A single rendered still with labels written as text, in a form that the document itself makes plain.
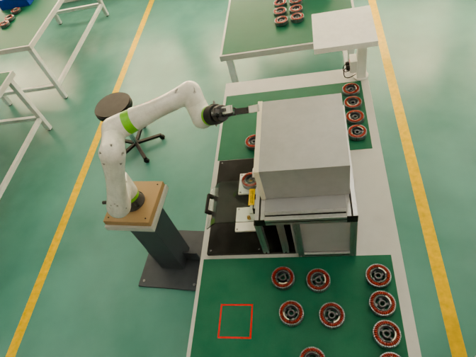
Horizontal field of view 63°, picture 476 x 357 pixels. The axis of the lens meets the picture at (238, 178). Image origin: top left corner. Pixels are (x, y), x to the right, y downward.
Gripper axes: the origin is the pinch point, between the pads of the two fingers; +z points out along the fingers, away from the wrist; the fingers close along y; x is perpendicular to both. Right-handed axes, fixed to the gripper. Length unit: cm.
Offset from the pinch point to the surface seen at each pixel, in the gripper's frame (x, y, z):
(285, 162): 23.6, 12.3, 8.4
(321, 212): 47, 26, 14
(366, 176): 39, 85, -8
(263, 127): 7.8, 16.3, -9.2
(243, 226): 59, 22, -40
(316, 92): -15, 105, -60
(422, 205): 71, 169, -25
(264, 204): 42.4, 11.6, -7.0
